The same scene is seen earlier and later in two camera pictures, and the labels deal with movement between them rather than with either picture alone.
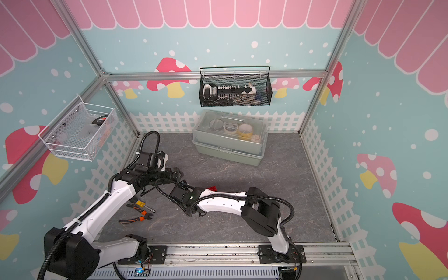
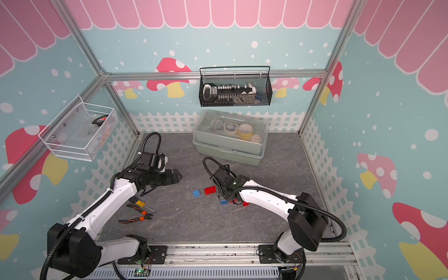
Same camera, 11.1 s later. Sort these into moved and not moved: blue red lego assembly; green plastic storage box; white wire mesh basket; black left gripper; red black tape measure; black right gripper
Moved: blue red lego assembly; black right gripper
Not moved: red black tape measure; green plastic storage box; black left gripper; white wire mesh basket
